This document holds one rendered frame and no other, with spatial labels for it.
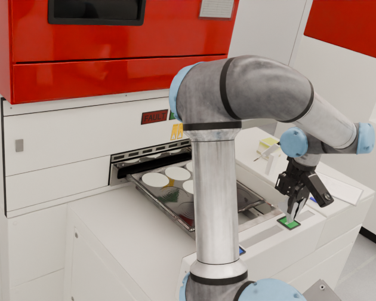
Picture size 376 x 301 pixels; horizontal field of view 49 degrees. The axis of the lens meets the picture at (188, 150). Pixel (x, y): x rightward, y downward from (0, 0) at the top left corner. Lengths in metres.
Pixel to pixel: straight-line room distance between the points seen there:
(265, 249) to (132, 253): 0.40
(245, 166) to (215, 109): 0.88
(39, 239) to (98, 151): 0.37
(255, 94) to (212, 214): 0.24
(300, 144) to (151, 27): 0.59
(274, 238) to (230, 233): 0.47
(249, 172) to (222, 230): 0.83
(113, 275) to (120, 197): 0.33
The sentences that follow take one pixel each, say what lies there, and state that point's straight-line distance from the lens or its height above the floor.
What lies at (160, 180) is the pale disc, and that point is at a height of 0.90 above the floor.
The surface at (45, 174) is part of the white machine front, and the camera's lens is 1.41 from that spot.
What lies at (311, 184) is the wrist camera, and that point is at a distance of 1.24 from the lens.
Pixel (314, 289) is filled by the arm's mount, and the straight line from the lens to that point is 1.01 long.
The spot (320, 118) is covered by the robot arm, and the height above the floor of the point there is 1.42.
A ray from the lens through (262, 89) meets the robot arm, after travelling 0.72.
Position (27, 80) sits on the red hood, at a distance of 1.20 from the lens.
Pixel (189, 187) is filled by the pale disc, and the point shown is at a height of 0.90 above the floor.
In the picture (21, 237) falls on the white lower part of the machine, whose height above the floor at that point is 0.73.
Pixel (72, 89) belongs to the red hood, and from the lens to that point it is 1.26.
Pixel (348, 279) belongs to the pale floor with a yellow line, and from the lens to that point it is 2.89.
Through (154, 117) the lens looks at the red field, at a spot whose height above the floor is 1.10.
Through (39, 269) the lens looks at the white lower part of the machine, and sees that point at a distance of 1.65.
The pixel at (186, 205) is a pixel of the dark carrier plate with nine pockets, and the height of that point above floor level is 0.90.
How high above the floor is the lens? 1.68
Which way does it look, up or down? 26 degrees down
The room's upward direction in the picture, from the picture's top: 11 degrees clockwise
